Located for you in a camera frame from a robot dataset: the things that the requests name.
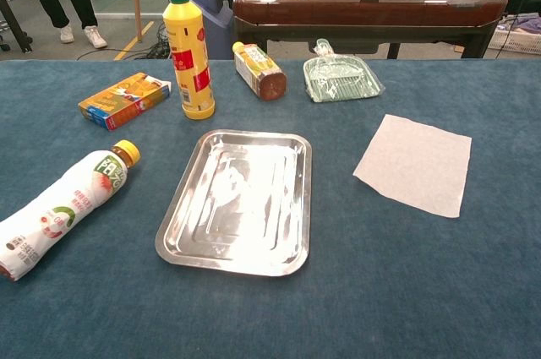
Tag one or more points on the white paper napkin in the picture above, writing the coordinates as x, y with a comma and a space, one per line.
418, 164

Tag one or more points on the silver metal tray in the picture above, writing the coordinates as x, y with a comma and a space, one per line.
236, 207

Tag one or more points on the brown tea bottle yellow label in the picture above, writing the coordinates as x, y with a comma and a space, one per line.
258, 69

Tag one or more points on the green dustpan brush set wrapped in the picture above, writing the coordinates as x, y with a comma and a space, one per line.
338, 80

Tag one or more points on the yellow bottle with green cap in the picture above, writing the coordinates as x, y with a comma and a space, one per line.
190, 63

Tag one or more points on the orange and blue carton box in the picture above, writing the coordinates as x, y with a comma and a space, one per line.
122, 101

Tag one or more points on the blue table cloth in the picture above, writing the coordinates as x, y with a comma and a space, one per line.
380, 291

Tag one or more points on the brown mahjong table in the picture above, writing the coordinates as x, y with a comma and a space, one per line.
363, 8

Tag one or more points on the white drink bottle yellow cap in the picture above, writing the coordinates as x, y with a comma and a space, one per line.
63, 207

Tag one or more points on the white plastic basket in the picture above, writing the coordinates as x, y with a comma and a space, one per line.
515, 40

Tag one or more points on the black tripod leg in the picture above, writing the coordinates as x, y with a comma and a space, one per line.
14, 25

